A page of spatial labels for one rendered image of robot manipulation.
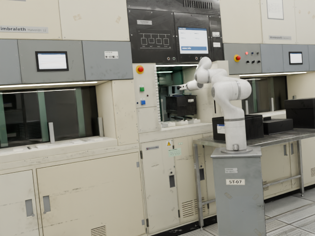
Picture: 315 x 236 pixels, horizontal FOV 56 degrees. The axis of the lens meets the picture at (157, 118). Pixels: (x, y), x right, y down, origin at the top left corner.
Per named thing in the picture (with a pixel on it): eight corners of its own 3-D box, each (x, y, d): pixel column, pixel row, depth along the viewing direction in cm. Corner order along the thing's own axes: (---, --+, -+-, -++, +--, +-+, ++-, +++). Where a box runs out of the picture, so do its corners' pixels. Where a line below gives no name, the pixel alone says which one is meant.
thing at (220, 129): (212, 139, 238) (211, 117, 237) (239, 135, 250) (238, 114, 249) (236, 142, 213) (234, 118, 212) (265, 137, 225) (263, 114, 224)
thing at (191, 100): (176, 121, 270) (174, 85, 266) (164, 118, 288) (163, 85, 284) (198, 118, 281) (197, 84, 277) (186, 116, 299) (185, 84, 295)
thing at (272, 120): (268, 135, 233) (267, 118, 232) (242, 133, 260) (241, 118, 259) (295, 130, 246) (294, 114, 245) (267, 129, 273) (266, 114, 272)
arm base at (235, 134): (253, 153, 168) (251, 120, 167) (219, 154, 174) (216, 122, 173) (252, 147, 186) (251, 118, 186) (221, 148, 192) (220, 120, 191)
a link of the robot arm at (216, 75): (227, 103, 174) (253, 101, 176) (228, 83, 170) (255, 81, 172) (202, 83, 221) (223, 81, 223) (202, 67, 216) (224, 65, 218)
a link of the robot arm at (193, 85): (192, 78, 265) (185, 85, 262) (201, 77, 253) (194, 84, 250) (197, 85, 268) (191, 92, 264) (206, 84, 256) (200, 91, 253)
